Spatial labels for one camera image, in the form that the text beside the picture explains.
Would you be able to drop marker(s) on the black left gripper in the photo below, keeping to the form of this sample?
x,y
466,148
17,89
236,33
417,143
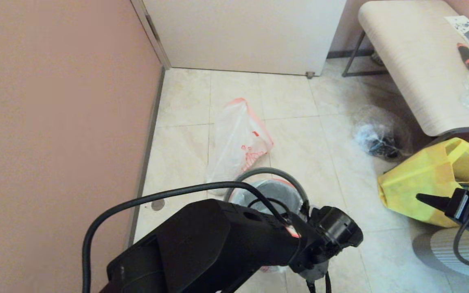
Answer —
x,y
314,272

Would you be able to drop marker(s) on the yellow tote bag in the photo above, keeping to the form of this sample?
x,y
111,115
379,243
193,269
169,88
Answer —
x,y
417,183

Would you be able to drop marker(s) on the clear plastic bag dark contents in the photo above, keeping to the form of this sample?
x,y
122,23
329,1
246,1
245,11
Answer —
x,y
375,140

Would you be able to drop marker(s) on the black round trash bin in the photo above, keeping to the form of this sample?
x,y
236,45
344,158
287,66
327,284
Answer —
x,y
277,191

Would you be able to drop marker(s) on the grey ribbed round object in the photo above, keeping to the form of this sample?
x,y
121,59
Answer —
x,y
438,252

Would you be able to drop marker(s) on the beige bench with black legs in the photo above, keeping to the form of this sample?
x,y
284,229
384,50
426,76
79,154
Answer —
x,y
413,69

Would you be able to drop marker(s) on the black and orange tool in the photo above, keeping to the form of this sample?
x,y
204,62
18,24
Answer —
x,y
467,57

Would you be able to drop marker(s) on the round metal floor drain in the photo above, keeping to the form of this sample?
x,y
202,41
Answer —
x,y
158,204

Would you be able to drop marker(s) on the small metal door stop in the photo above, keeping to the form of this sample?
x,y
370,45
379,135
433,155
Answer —
x,y
310,75

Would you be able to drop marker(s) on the white door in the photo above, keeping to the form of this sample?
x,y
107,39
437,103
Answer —
x,y
250,36

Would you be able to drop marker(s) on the white door frame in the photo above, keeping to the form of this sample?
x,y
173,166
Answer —
x,y
153,34

